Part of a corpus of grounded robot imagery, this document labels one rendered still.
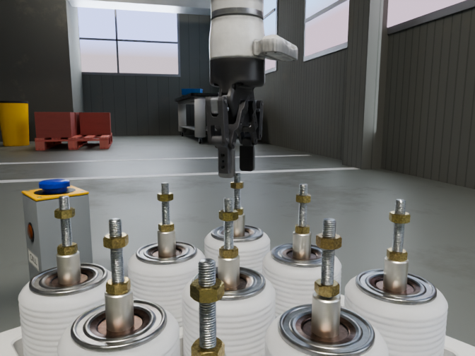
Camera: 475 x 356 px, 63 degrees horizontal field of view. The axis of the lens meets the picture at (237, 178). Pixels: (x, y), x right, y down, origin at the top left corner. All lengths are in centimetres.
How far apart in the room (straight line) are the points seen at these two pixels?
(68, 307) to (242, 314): 16
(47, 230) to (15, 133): 559
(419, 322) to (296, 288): 13
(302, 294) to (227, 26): 33
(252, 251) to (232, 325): 17
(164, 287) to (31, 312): 13
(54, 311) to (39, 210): 19
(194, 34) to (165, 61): 83
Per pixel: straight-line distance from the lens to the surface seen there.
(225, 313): 37
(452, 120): 273
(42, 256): 59
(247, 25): 52
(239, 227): 55
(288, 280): 45
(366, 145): 320
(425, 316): 40
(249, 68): 51
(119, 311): 34
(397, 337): 40
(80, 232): 59
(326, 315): 32
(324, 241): 30
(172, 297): 47
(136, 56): 842
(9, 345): 51
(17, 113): 614
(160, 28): 853
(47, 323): 42
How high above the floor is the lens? 42
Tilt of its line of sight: 9 degrees down
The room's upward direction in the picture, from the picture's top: straight up
